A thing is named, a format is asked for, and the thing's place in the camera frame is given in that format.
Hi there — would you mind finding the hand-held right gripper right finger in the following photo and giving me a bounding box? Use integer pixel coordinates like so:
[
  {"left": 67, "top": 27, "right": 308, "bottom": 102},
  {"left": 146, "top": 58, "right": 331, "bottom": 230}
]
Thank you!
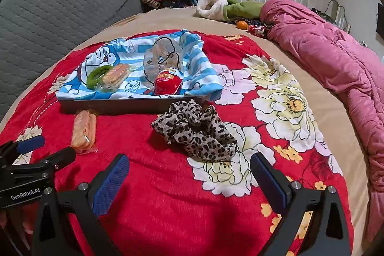
[{"left": 250, "top": 152, "right": 351, "bottom": 256}]

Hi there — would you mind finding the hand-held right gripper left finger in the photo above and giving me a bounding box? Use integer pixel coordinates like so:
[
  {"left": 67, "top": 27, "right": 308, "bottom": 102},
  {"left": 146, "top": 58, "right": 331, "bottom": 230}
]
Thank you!
[{"left": 30, "top": 154, "right": 131, "bottom": 256}]

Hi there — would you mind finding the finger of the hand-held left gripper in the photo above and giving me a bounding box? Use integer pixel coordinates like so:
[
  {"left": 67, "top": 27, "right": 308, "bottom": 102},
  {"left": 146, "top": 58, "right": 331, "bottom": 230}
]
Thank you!
[
  {"left": 0, "top": 135, "right": 46, "bottom": 166},
  {"left": 6, "top": 146, "right": 77, "bottom": 176}
]

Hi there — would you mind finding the orange biscuit packet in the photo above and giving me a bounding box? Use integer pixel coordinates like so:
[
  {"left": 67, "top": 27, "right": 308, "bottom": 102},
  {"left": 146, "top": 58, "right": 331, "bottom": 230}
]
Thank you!
[
  {"left": 96, "top": 63, "right": 131, "bottom": 91},
  {"left": 70, "top": 110, "right": 99, "bottom": 153}
]

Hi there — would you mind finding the dark shallow tray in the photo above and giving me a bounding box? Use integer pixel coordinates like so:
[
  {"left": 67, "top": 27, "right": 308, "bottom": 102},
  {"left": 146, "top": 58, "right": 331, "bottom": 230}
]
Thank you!
[{"left": 60, "top": 94, "right": 204, "bottom": 116}]

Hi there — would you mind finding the leopard print scrunchie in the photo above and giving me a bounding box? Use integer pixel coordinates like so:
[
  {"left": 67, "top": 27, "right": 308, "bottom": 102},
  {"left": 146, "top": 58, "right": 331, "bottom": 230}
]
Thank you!
[{"left": 150, "top": 99, "right": 238, "bottom": 162}]

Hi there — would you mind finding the red egg-shaped toy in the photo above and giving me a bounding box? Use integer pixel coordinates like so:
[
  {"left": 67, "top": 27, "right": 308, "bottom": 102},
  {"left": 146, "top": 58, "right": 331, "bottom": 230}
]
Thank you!
[{"left": 154, "top": 68, "right": 183, "bottom": 96}]

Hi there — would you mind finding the red floral cloth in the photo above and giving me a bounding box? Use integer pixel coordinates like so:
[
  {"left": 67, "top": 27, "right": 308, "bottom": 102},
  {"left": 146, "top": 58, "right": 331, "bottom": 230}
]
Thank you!
[{"left": 0, "top": 30, "right": 354, "bottom": 256}]

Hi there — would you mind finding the green fuzzy scrunchie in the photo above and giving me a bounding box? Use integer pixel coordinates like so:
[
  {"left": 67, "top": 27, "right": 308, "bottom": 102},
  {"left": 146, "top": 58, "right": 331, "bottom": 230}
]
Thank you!
[{"left": 86, "top": 65, "right": 116, "bottom": 90}]

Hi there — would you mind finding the grey quilted headboard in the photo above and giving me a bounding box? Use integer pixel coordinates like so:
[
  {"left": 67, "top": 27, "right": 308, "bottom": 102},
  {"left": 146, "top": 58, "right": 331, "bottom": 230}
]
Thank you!
[{"left": 0, "top": 0, "right": 143, "bottom": 121}]

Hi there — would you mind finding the blue striped cartoon cloth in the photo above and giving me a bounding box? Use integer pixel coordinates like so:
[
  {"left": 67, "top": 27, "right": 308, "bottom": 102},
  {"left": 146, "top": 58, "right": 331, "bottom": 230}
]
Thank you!
[{"left": 56, "top": 29, "right": 224, "bottom": 101}]

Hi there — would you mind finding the pink quilt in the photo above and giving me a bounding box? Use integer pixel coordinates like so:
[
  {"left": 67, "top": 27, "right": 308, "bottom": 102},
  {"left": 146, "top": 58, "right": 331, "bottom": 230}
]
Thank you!
[{"left": 259, "top": 0, "right": 384, "bottom": 244}]

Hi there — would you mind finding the red patterned packet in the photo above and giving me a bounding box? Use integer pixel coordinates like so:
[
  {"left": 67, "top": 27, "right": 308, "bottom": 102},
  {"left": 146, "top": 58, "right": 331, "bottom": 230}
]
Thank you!
[{"left": 247, "top": 24, "right": 267, "bottom": 36}]

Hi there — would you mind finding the green and white plush garment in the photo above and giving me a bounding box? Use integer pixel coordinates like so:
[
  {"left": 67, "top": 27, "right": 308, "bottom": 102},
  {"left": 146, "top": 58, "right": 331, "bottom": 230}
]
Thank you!
[{"left": 196, "top": 0, "right": 266, "bottom": 21}]

